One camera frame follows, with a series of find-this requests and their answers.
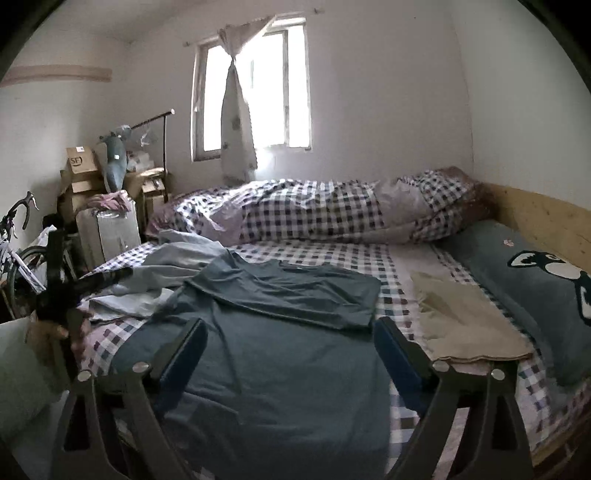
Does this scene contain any light blue garment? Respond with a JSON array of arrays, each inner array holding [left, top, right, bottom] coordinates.
[[82, 230, 226, 322]]

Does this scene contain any dark teal t-shirt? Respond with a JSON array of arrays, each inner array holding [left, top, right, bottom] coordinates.
[[112, 252, 390, 479]]

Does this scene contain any left forearm light sleeve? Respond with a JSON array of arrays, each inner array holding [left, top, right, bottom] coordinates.
[[1, 314, 64, 442]]

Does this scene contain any black clothes rack pole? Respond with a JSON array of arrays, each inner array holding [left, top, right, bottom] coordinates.
[[131, 108, 175, 203]]

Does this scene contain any person left hand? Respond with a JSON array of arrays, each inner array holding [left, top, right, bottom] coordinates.
[[25, 310, 91, 367]]

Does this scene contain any bicycle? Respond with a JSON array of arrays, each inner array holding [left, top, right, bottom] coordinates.
[[1, 191, 57, 320]]

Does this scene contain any pink cloth on suitcase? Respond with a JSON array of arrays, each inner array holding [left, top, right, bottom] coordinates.
[[86, 190, 132, 212]]

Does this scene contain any cardboard boxes stack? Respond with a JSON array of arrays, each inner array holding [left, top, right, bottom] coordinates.
[[57, 144, 167, 223]]

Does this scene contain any plaid bed sheet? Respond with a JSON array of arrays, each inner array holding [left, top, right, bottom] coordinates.
[[78, 239, 591, 480]]

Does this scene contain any tan folded garment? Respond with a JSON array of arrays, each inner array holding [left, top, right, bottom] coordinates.
[[411, 272, 534, 364]]

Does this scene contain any teal shark plush toy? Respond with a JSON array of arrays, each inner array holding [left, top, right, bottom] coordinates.
[[96, 125, 132, 193]]

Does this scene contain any teal dog print pillow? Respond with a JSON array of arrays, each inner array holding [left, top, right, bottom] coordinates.
[[436, 220, 590, 387]]

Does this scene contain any white tied curtain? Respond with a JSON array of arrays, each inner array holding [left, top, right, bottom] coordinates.
[[218, 15, 276, 186]]

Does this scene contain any wooden bed headboard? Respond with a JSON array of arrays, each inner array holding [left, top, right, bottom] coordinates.
[[482, 183, 590, 271]]

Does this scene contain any plaid rolled duvet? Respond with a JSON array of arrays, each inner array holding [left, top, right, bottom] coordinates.
[[146, 167, 495, 246]]

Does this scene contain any bright window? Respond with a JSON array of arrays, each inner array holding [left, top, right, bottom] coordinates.
[[191, 14, 311, 161]]

